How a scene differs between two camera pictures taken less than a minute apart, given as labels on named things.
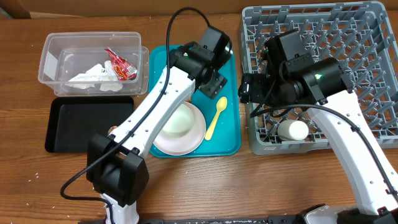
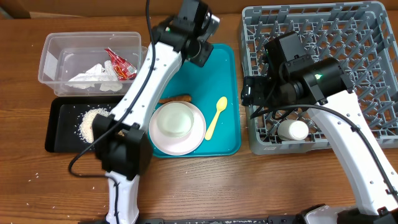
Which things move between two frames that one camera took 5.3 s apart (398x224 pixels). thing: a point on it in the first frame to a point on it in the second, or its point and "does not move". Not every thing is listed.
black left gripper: (217, 82) to (206, 50)
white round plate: (185, 144) does not move
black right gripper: (252, 91) does not move
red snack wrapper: (124, 69) does not move
